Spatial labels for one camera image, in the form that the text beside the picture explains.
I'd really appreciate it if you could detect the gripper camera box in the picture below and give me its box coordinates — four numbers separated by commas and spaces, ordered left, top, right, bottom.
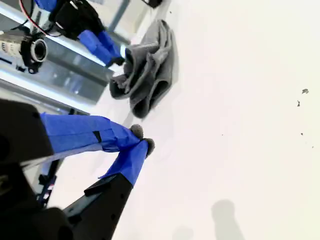
0, 31, 49, 75

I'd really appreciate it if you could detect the grey white-striped towel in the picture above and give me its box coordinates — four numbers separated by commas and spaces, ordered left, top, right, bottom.
108, 19, 179, 119

